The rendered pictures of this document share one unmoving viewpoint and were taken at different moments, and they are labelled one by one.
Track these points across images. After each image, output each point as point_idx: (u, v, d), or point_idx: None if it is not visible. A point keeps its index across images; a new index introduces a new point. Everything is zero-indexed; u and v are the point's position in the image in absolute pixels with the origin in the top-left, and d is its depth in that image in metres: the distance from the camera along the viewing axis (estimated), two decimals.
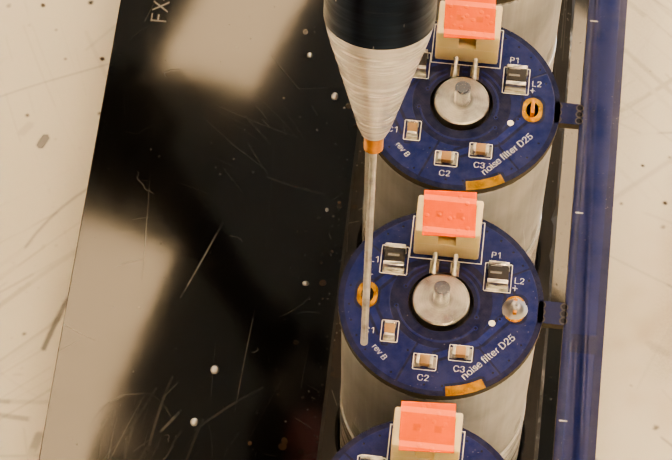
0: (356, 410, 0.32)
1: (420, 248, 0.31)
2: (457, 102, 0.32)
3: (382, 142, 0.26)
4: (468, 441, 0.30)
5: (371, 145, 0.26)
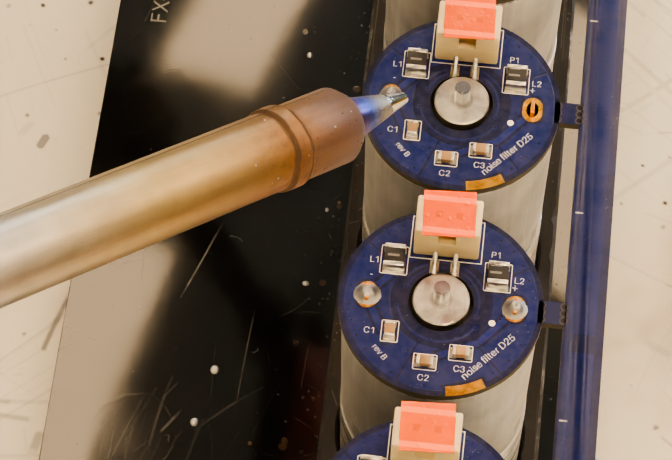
0: (356, 410, 0.32)
1: (420, 248, 0.31)
2: (457, 102, 0.32)
3: None
4: (468, 441, 0.30)
5: None
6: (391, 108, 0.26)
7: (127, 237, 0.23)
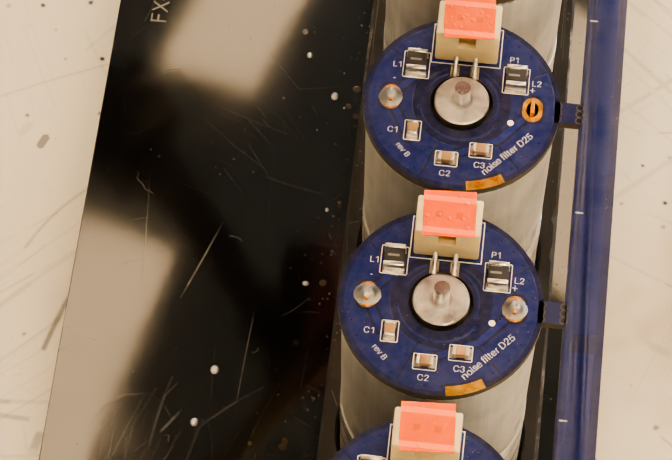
0: (356, 410, 0.32)
1: (420, 248, 0.31)
2: (457, 102, 0.32)
3: None
4: (468, 441, 0.30)
5: None
6: None
7: None
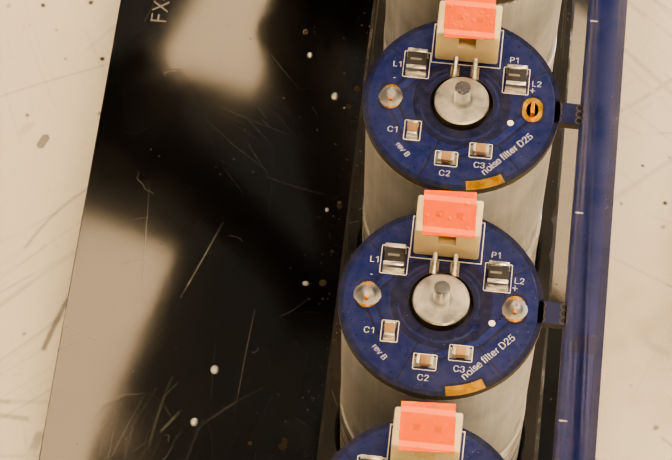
0: (356, 410, 0.32)
1: (420, 248, 0.31)
2: (457, 102, 0.32)
3: None
4: (468, 441, 0.30)
5: None
6: None
7: None
